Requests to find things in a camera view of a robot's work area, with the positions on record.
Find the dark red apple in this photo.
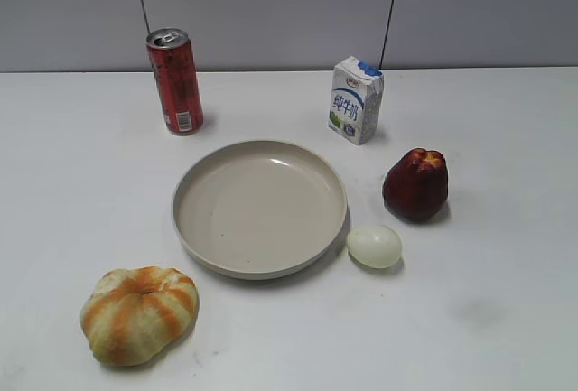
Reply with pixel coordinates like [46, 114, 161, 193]
[382, 148, 449, 222]

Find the beige round plate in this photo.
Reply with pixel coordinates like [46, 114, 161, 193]
[172, 140, 350, 281]

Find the white blue milk carton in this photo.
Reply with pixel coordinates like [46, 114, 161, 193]
[328, 56, 385, 145]

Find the white egg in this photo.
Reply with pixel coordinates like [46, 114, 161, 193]
[346, 225, 403, 269]

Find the red soda can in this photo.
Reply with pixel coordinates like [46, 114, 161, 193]
[146, 27, 204, 135]

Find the orange striped pumpkin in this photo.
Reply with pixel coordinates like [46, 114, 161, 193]
[80, 266, 200, 367]

